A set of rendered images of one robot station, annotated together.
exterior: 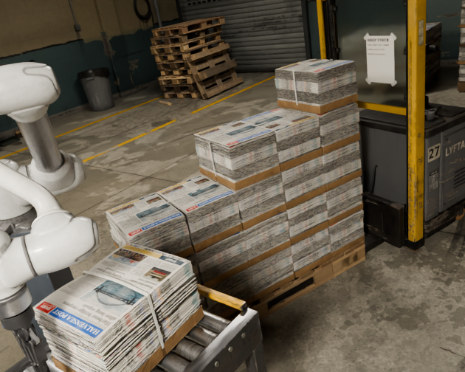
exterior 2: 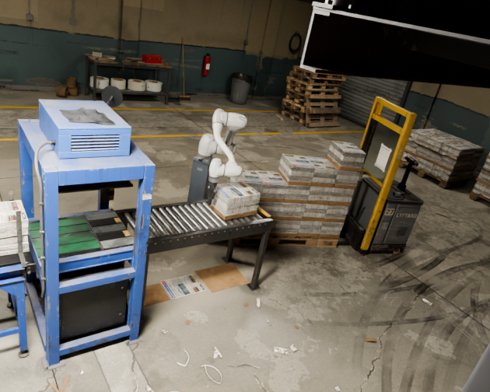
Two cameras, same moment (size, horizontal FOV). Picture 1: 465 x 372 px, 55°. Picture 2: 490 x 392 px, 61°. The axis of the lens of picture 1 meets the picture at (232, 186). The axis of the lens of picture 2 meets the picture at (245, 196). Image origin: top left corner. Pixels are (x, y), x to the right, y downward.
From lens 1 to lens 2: 257 cm
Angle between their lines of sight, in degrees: 8
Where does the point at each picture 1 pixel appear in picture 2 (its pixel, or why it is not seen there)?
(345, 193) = (337, 210)
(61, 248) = (232, 171)
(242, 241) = (281, 207)
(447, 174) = (394, 226)
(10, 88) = (233, 121)
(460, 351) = (346, 290)
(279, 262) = (292, 225)
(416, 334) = (334, 278)
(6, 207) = (204, 151)
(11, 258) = (221, 168)
